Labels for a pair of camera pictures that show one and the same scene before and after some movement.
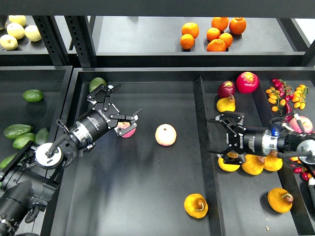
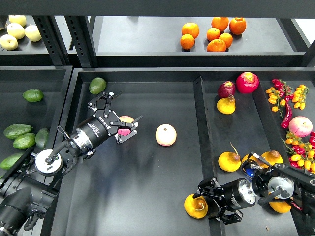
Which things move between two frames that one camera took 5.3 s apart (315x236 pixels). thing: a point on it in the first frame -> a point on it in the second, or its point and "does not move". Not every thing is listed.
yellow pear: x=196 y=205 does not move
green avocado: x=21 y=140 does not move
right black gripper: x=239 y=139 -> x=236 y=195
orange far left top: x=190 y=28 does not move
